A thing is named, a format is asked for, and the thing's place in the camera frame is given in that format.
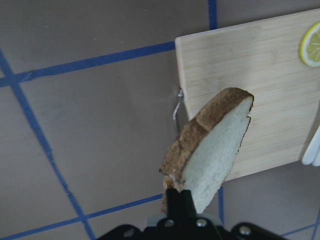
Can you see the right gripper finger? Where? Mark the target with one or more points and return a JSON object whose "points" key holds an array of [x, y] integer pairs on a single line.
{"points": [[180, 207]]}

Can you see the white bread slice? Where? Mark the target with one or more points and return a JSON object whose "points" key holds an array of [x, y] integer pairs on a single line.
{"points": [[203, 154]]}

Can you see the white plastic knife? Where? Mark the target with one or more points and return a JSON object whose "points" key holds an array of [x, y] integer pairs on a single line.
{"points": [[312, 152]]}

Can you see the bamboo cutting board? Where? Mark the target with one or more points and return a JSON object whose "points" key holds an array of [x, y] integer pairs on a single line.
{"points": [[261, 57]]}

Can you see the lemon slice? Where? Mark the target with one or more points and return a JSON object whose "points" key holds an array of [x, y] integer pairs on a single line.
{"points": [[309, 49]]}

